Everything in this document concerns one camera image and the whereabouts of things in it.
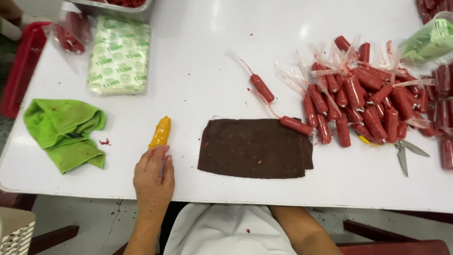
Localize large bag of red sausages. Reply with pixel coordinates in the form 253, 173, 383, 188
415, 0, 453, 25

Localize person's left hand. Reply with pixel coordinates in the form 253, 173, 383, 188
133, 144, 175, 213

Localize single red sausage, long wrapper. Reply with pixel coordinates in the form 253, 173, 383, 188
256, 91, 314, 136
224, 50, 275, 104

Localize brown cloth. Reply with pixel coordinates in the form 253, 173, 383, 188
197, 118, 314, 180

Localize red plastic crate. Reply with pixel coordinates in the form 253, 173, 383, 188
0, 21, 52, 119

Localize yellow plastic tube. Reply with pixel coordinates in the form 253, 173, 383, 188
148, 115, 172, 151

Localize heap of wrapped red sausages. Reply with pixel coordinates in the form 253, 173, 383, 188
275, 35, 453, 172

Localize pack of green-printed white bags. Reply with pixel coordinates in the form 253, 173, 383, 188
86, 15, 152, 96

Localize dark red wooden chair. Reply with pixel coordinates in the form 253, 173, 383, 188
336, 219, 451, 255

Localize metal scissors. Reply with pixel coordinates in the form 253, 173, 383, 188
394, 139, 431, 178

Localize white apron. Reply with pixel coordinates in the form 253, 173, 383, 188
163, 202, 298, 255

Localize dark wooden bar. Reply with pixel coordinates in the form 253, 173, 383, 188
28, 225, 80, 255

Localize metal tray with red sausages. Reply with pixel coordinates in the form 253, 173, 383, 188
65, 0, 155, 22

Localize clear bag of green labels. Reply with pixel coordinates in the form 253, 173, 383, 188
398, 11, 453, 67

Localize small yellow piece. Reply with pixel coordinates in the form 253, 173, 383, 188
358, 135, 380, 147

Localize green cleaning cloth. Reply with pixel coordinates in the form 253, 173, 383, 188
23, 98, 107, 175

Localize clear bag of red sausages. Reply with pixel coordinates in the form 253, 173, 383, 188
43, 11, 94, 74

